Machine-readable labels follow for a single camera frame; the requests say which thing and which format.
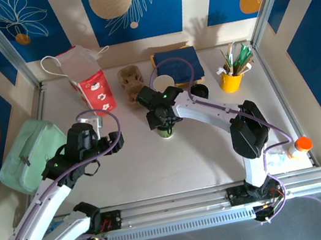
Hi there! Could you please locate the yellow straw holder cup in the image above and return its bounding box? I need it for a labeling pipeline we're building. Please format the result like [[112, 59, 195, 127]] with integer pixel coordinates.
[[217, 68, 247, 95]]

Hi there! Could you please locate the stack of paper cups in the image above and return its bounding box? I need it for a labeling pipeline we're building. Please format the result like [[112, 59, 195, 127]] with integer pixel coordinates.
[[153, 73, 176, 92]]

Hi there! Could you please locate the slotted grey cable duct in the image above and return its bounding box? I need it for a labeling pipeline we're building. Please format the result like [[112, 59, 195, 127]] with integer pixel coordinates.
[[57, 205, 258, 240]]

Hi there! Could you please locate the blue napkin stack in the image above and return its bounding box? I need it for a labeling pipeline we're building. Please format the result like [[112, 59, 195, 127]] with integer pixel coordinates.
[[153, 44, 206, 87]]

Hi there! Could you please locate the mint green fabric pouch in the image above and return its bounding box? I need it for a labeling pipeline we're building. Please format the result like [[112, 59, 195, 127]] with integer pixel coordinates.
[[0, 113, 76, 200]]

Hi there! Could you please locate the bunch of wrapped straws and chopsticks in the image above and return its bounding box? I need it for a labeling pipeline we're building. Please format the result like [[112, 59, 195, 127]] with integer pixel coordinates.
[[234, 44, 255, 67]]

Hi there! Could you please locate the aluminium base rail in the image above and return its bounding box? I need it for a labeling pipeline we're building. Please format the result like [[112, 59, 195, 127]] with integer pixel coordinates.
[[51, 167, 321, 240]]

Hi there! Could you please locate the red white paper gift bag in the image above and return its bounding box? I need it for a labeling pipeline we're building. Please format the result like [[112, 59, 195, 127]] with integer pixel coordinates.
[[38, 39, 121, 126]]

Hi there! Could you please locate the white paper wrapped straw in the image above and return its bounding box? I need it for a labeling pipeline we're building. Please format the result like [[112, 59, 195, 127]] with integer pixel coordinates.
[[225, 42, 240, 67], [215, 64, 230, 76]]

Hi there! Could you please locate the brown paper wrapped straw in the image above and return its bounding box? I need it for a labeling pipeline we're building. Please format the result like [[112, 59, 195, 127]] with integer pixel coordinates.
[[219, 48, 232, 76], [239, 60, 256, 75]]

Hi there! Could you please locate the clear bottle orange cap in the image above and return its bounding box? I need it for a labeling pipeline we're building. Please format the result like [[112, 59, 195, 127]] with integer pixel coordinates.
[[263, 135, 317, 174]]

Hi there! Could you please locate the stack of pulp cup carriers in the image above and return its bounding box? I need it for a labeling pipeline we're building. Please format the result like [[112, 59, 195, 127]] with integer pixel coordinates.
[[116, 63, 149, 108]]

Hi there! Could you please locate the green paper wrapped straw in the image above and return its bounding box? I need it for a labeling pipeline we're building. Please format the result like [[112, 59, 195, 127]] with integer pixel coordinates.
[[230, 42, 250, 67]]

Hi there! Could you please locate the paper coffee cup black lid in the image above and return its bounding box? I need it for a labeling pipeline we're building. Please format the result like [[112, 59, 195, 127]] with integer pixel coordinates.
[[157, 123, 178, 141]]

